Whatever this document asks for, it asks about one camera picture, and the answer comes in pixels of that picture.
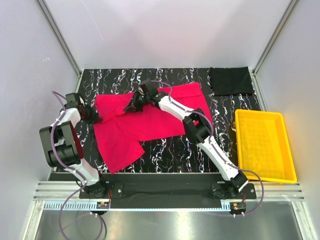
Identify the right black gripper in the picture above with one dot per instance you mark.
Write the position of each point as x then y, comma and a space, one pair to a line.
137, 101

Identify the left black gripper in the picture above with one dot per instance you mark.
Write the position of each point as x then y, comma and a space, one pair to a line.
90, 114

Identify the pink t shirt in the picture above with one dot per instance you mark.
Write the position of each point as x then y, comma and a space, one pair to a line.
120, 133

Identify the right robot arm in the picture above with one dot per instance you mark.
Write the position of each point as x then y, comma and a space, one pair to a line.
197, 127

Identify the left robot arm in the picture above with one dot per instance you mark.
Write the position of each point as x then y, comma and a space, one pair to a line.
62, 147

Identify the left connector block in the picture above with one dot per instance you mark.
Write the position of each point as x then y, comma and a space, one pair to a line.
103, 204

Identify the connector block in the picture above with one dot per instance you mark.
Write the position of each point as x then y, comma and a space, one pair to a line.
103, 204
240, 206

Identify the folded black t shirt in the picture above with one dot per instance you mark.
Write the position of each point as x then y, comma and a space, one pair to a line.
230, 81

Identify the yellow plastic bin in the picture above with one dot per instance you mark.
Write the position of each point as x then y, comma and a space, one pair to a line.
263, 147

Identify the right connector block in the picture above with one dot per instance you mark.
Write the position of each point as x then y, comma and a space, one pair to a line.
240, 206

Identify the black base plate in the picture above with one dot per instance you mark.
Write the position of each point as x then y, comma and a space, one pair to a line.
132, 186

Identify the slotted cable duct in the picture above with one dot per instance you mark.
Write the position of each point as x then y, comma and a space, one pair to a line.
189, 204

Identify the left aluminium frame post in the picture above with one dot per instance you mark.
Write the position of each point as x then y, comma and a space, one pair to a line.
44, 8

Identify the aluminium frame post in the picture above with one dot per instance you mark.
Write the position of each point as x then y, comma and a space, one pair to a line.
276, 34
44, 8

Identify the right aluminium frame post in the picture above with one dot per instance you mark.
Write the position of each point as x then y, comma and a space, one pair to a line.
276, 34

